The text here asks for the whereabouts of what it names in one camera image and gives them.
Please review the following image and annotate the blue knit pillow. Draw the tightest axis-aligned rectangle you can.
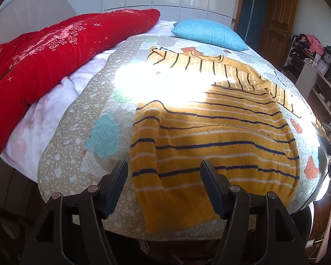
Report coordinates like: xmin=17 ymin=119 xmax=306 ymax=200
xmin=171 ymin=19 xmax=249 ymax=51

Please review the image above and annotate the red patterned quilt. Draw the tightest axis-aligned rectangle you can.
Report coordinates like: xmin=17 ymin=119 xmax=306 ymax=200
xmin=0 ymin=8 xmax=160 ymax=155

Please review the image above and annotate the white round headboard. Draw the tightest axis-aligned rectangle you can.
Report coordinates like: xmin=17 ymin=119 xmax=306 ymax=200
xmin=0 ymin=0 xmax=76 ymax=44

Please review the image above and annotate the brown wooden door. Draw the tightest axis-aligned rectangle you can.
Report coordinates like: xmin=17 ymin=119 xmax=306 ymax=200
xmin=257 ymin=0 xmax=298 ymax=70

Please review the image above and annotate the pink cloth on shelf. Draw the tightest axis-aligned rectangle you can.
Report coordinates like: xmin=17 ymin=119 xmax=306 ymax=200
xmin=306 ymin=35 xmax=324 ymax=56

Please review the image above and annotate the cluttered white shelf unit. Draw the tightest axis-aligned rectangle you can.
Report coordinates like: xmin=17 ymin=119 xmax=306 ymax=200
xmin=282 ymin=34 xmax=331 ymax=123

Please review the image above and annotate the pink fleece blanket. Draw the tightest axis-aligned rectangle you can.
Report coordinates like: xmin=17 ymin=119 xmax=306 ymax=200
xmin=0 ymin=19 xmax=178 ymax=183

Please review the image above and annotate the yellow striped knit sweater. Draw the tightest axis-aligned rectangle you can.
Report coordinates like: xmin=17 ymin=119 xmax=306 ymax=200
xmin=130 ymin=47 xmax=300 ymax=235

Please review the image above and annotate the patchwork heart bedspread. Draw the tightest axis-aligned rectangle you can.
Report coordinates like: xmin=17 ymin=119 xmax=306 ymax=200
xmin=38 ymin=35 xmax=328 ymax=241

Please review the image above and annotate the small desk clock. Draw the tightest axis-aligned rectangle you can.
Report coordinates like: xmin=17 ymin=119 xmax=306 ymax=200
xmin=322 ymin=45 xmax=331 ymax=66

